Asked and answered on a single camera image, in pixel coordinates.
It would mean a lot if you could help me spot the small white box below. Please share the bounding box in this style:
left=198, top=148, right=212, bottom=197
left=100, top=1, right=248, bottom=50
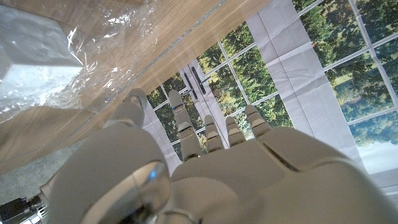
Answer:
left=0, top=6, right=84, bottom=108

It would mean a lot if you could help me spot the printed window backdrop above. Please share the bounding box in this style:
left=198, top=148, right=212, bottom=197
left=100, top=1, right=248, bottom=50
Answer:
left=141, top=0, right=398, bottom=203

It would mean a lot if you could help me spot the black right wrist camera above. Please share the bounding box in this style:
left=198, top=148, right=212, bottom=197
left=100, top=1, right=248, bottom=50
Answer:
left=0, top=196, right=37, bottom=223

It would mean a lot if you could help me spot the clear plastic wrap sheet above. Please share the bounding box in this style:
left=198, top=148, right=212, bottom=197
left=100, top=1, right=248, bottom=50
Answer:
left=0, top=0, right=225, bottom=116

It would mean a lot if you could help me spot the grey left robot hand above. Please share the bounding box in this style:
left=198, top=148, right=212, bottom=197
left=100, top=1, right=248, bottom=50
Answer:
left=49, top=88, right=398, bottom=224

